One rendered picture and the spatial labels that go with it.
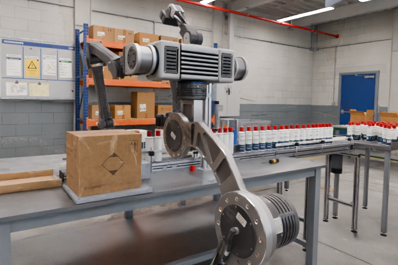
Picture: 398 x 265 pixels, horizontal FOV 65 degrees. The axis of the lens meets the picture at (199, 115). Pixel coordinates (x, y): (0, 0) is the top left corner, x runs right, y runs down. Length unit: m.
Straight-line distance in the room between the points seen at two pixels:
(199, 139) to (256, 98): 7.57
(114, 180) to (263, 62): 7.75
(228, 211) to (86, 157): 0.71
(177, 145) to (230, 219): 0.43
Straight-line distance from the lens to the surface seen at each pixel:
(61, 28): 6.42
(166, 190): 1.64
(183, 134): 1.31
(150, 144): 2.02
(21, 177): 2.02
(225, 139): 2.35
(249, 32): 8.73
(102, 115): 1.88
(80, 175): 1.50
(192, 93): 1.35
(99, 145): 1.50
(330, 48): 10.44
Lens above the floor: 1.29
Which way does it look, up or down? 3 degrees down
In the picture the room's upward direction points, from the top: 1 degrees clockwise
